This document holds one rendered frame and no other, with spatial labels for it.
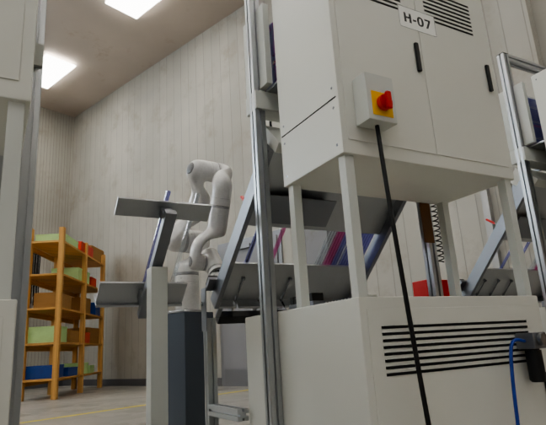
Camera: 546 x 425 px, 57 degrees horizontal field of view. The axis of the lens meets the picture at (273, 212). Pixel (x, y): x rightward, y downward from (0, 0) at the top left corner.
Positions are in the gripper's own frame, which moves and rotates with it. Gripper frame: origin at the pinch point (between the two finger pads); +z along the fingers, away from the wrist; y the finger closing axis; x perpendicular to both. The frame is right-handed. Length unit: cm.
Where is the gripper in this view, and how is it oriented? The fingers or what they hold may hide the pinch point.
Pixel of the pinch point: (228, 298)
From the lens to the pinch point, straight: 220.4
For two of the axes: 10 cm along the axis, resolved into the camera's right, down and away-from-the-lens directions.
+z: 3.7, 5.4, -7.6
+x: 3.1, -8.4, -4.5
